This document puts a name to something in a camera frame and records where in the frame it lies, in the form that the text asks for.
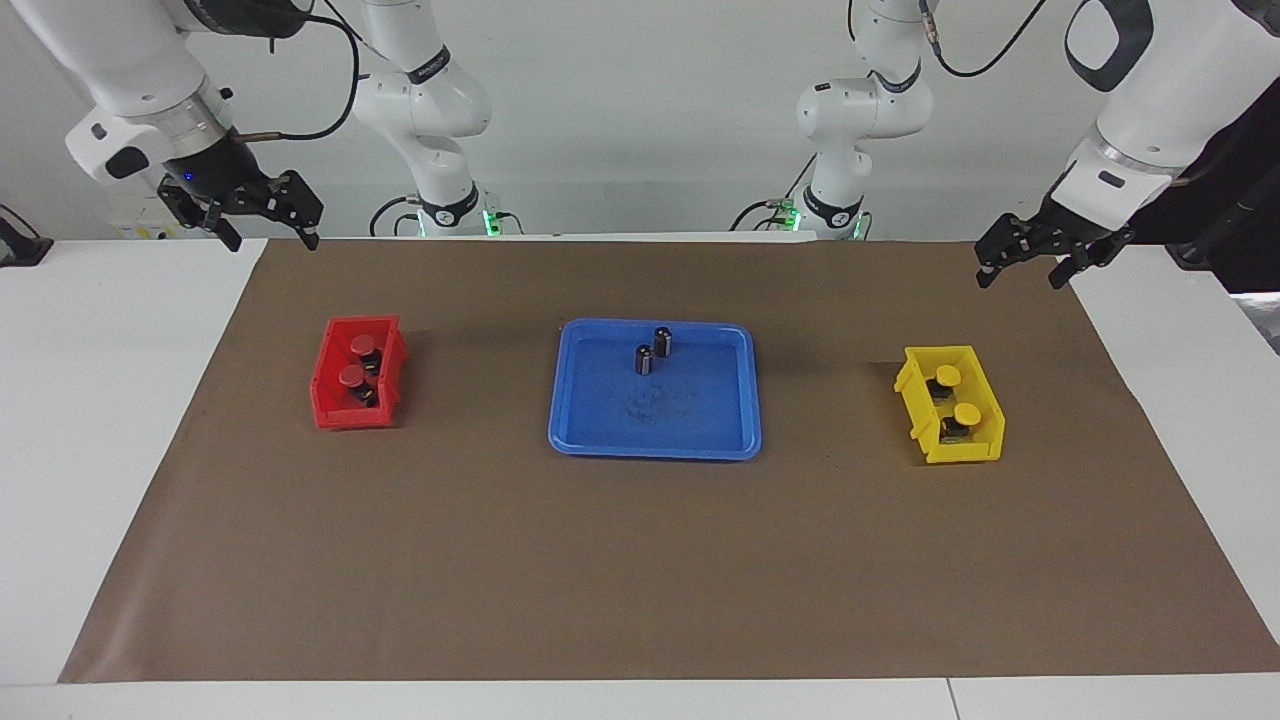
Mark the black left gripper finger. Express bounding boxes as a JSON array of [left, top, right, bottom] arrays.
[[975, 215, 1041, 289], [1050, 250, 1111, 291]]

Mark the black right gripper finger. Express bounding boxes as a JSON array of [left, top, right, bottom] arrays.
[[158, 185, 244, 253], [275, 170, 324, 251]]

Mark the black tripod leg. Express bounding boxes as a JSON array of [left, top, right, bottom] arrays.
[[1168, 185, 1280, 273]]

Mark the black clamp stand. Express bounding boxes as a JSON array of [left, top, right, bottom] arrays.
[[0, 203, 54, 268]]

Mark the black backdrop panel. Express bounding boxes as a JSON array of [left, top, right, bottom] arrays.
[[1130, 75, 1280, 296]]

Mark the grey metal object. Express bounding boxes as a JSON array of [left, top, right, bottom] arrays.
[[1235, 292, 1280, 356]]

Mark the yellow plastic storage bin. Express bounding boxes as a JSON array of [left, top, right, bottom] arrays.
[[893, 345, 1006, 465]]

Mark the red plastic storage bin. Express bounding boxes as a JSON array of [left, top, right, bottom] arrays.
[[309, 315, 410, 431]]

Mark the blue plastic tray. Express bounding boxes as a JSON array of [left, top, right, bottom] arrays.
[[547, 319, 763, 461]]

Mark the brown paper table mat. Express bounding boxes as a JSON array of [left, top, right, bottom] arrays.
[[58, 238, 1280, 684]]

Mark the white wall power box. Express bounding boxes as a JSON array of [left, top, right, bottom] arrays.
[[108, 193, 221, 241]]

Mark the black right base cable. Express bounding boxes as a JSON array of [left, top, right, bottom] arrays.
[[368, 195, 426, 239]]

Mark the black base cable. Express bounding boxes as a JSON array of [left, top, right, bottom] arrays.
[[730, 155, 816, 233], [368, 195, 426, 239]]

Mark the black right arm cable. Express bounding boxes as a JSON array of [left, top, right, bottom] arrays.
[[235, 5, 361, 143]]

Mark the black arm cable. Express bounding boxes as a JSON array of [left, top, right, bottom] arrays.
[[235, 5, 361, 143], [920, 0, 1051, 80]]

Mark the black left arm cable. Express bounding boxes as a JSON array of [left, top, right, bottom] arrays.
[[920, 0, 1051, 80]]

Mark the black left base cable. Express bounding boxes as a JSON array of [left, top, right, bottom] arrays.
[[730, 155, 816, 233]]

